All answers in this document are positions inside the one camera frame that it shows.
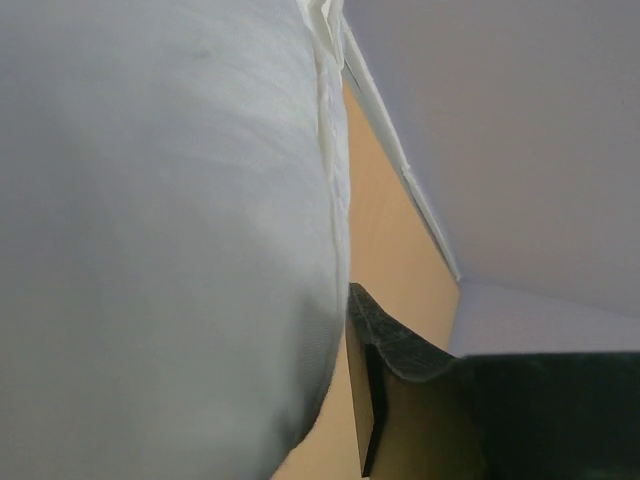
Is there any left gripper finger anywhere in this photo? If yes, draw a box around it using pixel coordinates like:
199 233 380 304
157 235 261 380
345 283 639 479

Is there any white long sleeve shirt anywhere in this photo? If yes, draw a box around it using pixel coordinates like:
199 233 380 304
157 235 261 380
1 1 350 479

